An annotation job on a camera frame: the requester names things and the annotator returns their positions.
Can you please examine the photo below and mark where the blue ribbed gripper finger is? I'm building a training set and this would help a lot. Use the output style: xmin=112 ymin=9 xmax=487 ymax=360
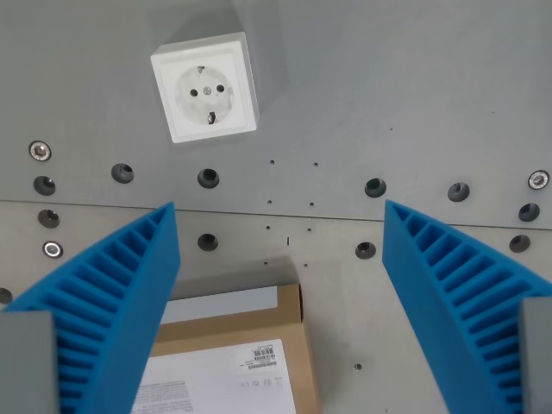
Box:
xmin=381 ymin=198 xmax=552 ymax=414
xmin=0 ymin=201 xmax=182 ymax=414

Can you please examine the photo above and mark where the white square wall socket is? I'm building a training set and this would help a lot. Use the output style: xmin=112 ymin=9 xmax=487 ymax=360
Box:
xmin=149 ymin=31 xmax=261 ymax=145

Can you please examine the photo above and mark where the white printed barcode label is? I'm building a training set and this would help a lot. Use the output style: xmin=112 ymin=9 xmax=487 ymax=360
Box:
xmin=130 ymin=338 xmax=299 ymax=414

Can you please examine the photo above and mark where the brown cardboard box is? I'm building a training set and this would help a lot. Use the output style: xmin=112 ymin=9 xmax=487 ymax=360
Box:
xmin=130 ymin=281 xmax=321 ymax=414

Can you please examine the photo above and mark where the pale grey blank sticker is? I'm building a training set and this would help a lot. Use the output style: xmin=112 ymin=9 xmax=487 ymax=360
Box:
xmin=162 ymin=285 xmax=279 ymax=325

